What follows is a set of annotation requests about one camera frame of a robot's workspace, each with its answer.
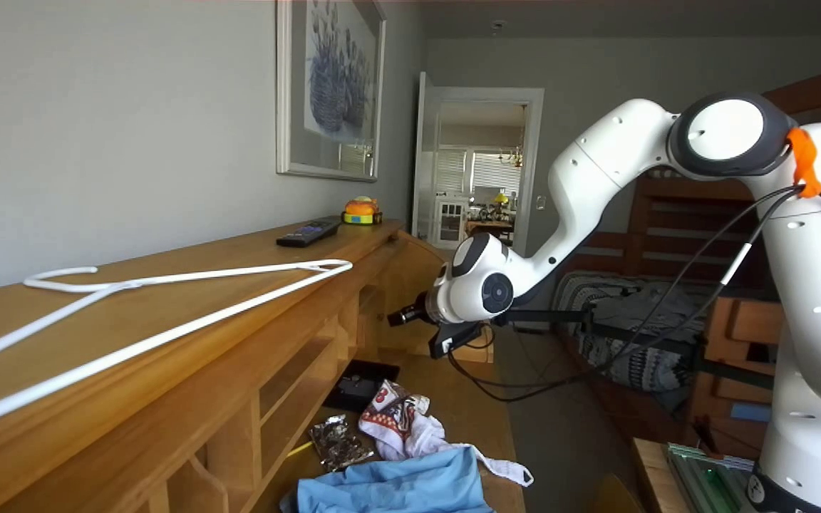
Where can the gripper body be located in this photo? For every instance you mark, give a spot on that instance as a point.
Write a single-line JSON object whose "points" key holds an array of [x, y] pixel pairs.
{"points": [[408, 313]]}

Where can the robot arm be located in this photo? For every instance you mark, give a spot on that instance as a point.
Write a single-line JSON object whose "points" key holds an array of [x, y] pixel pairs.
{"points": [[610, 153]]}

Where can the black flat tray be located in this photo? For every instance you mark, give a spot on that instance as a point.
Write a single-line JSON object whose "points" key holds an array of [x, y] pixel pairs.
{"points": [[360, 385]]}

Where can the orange and yellow toy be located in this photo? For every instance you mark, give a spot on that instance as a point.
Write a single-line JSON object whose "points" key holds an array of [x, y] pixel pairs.
{"points": [[361, 210]]}

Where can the white printed cloth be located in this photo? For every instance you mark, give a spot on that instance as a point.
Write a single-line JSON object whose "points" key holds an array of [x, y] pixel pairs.
{"points": [[407, 427]]}

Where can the black remote control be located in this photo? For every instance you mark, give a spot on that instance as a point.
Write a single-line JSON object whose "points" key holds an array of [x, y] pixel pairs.
{"points": [[308, 232]]}

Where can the silver foil packet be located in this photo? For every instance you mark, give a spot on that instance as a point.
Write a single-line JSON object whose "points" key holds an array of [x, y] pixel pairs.
{"points": [[339, 442]]}

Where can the yellow pencil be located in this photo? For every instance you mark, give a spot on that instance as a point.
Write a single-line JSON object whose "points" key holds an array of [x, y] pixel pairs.
{"points": [[299, 449]]}

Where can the light blue cloth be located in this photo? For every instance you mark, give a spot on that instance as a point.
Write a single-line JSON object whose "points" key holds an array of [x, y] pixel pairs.
{"points": [[403, 488]]}

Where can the black and white patterned blanket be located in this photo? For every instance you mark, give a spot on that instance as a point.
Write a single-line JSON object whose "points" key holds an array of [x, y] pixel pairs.
{"points": [[631, 335]]}

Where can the black metal bar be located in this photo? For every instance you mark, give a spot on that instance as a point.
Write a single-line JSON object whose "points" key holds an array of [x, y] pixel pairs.
{"points": [[638, 333]]}

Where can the white plastic clothes hanger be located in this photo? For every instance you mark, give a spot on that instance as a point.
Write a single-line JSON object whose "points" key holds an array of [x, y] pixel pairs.
{"points": [[168, 279]]}

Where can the wooden desk hutch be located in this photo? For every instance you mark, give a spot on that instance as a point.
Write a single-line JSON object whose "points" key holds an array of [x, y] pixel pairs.
{"points": [[168, 356]]}

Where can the framed flower picture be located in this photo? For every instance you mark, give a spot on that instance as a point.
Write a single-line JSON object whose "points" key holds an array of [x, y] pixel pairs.
{"points": [[332, 78]]}

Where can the wooden bunk bed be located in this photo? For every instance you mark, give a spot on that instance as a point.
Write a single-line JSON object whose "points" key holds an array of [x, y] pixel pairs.
{"points": [[674, 228]]}

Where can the wooden chair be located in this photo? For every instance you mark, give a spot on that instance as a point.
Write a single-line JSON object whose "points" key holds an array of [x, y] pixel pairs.
{"points": [[742, 349]]}

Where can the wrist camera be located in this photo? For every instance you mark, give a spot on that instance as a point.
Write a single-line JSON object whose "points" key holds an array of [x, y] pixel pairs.
{"points": [[455, 338]]}

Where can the white door frame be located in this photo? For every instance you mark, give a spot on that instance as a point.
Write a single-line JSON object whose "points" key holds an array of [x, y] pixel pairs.
{"points": [[485, 171]]}

